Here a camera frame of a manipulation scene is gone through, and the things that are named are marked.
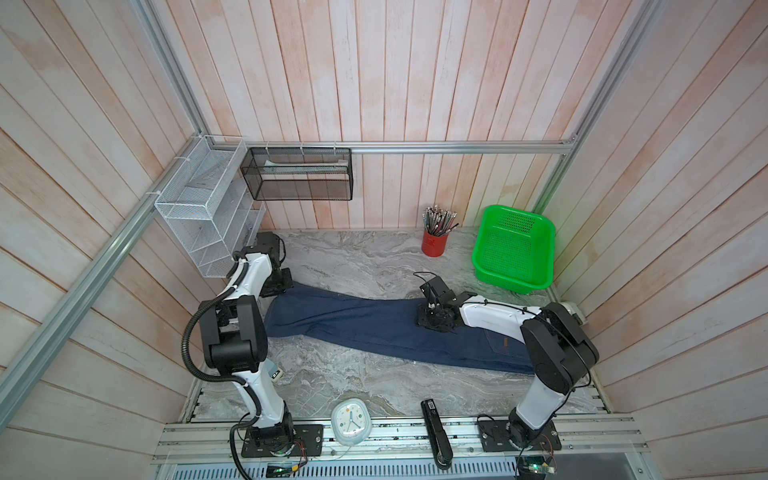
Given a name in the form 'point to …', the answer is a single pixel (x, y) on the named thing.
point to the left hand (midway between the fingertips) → (281, 294)
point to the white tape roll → (573, 309)
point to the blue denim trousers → (387, 320)
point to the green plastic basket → (515, 248)
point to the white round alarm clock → (351, 421)
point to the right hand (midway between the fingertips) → (420, 320)
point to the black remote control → (440, 444)
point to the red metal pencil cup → (433, 245)
